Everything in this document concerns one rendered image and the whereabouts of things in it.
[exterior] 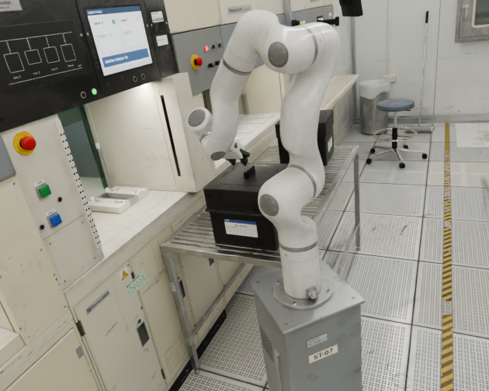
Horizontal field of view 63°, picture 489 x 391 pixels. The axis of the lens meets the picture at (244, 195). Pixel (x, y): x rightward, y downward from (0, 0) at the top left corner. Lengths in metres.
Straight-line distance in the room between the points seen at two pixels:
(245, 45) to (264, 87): 2.10
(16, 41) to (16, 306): 0.74
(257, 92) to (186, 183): 1.47
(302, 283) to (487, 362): 1.23
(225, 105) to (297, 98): 0.25
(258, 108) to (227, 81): 2.09
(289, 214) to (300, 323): 0.34
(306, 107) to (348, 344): 0.77
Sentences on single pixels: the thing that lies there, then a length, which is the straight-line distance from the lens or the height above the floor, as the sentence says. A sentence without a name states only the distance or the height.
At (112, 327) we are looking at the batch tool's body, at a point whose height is 0.60.
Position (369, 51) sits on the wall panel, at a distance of 5.62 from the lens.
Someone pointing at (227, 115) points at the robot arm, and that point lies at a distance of 1.18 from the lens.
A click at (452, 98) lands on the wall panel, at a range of 5.67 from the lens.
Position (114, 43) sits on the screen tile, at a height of 1.57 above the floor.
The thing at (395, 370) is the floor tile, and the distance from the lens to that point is 2.15.
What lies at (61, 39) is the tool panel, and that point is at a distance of 1.42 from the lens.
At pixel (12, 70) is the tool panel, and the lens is 1.30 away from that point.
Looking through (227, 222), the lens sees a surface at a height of 0.87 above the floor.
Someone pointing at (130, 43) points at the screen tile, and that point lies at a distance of 1.65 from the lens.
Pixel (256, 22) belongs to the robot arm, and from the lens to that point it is 1.05.
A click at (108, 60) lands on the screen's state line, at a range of 1.55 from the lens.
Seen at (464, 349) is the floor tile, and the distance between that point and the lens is 2.31.
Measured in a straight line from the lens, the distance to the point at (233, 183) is 1.54.
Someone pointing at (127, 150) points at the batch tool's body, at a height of 1.08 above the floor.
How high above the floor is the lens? 1.60
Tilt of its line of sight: 24 degrees down
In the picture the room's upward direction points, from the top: 9 degrees counter-clockwise
